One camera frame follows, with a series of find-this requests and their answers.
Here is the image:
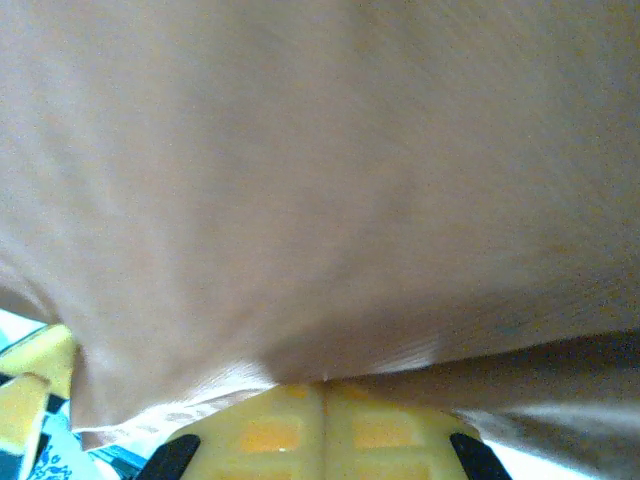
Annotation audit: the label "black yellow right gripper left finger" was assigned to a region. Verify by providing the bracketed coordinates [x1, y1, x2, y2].
[144, 384, 325, 480]

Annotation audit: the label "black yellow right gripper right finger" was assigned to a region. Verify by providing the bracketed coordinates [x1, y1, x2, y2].
[323, 382, 511, 480]

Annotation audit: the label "brown trousers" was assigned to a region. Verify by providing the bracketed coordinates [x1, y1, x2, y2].
[0, 0, 640, 480]

